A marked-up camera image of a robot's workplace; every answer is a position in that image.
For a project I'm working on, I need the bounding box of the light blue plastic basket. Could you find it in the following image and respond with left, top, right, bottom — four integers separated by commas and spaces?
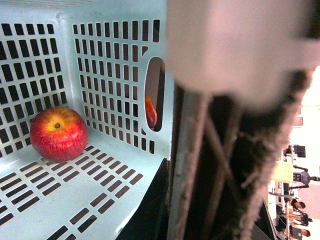
0, 0, 174, 240

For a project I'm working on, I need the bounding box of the elongated red orange mango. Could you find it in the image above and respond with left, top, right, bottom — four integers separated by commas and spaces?
144, 94, 158, 129

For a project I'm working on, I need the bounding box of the blurred padded left gripper finger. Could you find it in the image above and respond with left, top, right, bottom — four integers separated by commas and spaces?
166, 0, 320, 240

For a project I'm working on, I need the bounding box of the background robot on tripod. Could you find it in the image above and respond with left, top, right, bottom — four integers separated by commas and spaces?
288, 165, 320, 190

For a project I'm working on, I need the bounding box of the red yellow apple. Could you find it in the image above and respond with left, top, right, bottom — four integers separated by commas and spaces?
30, 107, 89, 163

